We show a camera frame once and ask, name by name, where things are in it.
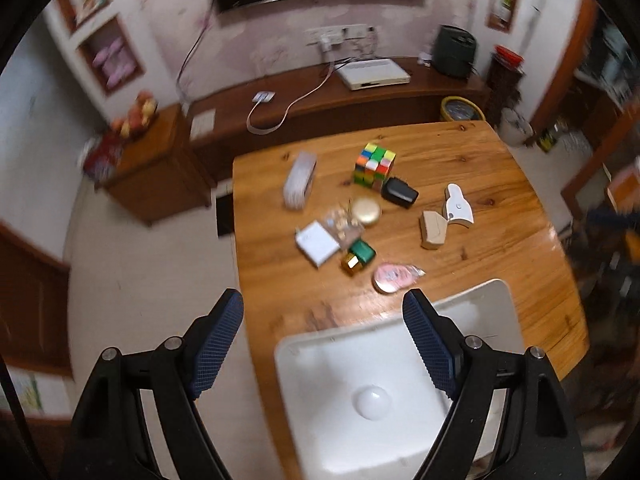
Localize pink round packet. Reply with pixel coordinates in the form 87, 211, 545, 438
372, 261, 427, 295

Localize white power adapter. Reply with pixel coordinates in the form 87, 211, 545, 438
295, 220, 341, 267

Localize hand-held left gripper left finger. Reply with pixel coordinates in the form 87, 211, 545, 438
62, 287, 246, 480

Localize red snack packets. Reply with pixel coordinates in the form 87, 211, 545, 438
82, 137, 126, 178

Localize dark green appliance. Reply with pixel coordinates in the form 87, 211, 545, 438
431, 24, 478, 80

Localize white wall sockets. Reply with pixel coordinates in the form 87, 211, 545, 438
305, 25, 376, 51

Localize green and gold bottle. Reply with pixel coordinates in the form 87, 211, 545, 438
341, 240, 376, 277

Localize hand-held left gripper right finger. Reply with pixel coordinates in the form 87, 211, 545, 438
402, 287, 586, 480

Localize white plastic bin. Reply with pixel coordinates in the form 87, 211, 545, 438
274, 279, 526, 480

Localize dark wooden stand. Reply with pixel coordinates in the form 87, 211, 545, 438
487, 60, 526, 126

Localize white set-top box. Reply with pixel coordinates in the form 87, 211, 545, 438
334, 58, 412, 92

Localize thin dark cable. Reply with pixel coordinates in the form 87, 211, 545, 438
176, 10, 216, 106

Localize beige wooden block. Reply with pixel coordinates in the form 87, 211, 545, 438
419, 210, 449, 251

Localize black power adapter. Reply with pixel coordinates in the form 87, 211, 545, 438
381, 176, 420, 209

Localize pink packets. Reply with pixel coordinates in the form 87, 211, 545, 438
92, 40, 136, 86

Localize white flat cable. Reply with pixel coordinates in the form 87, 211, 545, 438
246, 60, 336, 135

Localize pile of fruit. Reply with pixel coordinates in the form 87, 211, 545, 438
111, 91, 160, 140

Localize white wall shelf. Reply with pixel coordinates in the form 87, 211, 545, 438
42, 0, 148, 98

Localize gold round compact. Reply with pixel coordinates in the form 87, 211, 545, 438
350, 198, 382, 226

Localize wooden door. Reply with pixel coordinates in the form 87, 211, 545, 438
0, 220, 71, 376

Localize picture book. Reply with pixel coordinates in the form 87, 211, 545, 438
70, 0, 108, 26

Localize yellow rimmed basket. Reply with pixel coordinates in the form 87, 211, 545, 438
441, 95, 487, 123

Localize wooden side cabinet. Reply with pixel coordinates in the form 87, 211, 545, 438
95, 102, 211, 226

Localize clear candy packet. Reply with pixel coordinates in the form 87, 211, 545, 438
322, 205, 366, 251

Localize white handheld device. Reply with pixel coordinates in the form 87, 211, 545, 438
442, 183, 475, 228

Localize long wooden television cabinet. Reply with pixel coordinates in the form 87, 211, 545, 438
182, 57, 493, 186

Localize red lidded container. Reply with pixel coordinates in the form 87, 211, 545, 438
494, 45, 524, 67

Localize multicoloured puzzle cube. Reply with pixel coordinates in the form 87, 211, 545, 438
354, 142, 397, 188

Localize long white box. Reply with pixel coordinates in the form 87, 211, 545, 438
283, 151, 318, 209

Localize wooden door frame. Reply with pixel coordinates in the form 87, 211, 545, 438
530, 0, 601, 136

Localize white paper sheet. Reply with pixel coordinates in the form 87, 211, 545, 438
190, 109, 217, 138

